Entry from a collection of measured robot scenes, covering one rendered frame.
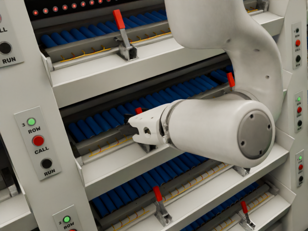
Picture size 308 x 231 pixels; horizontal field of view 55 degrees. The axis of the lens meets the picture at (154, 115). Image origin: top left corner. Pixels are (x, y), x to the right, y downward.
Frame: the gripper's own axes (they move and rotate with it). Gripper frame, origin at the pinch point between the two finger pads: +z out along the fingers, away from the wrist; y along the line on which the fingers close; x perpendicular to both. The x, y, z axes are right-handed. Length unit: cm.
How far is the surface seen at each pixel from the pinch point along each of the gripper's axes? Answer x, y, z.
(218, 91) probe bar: -2.1, 25.5, 2.5
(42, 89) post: 11.7, -17.3, -6.0
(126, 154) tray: -6.1, -5.0, -0.3
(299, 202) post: -48, 49, 3
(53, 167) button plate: -1.5, -19.8, -4.1
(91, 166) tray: -5.6, -12.5, 0.5
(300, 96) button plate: -11, 50, -3
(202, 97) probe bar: -1.7, 19.7, 2.4
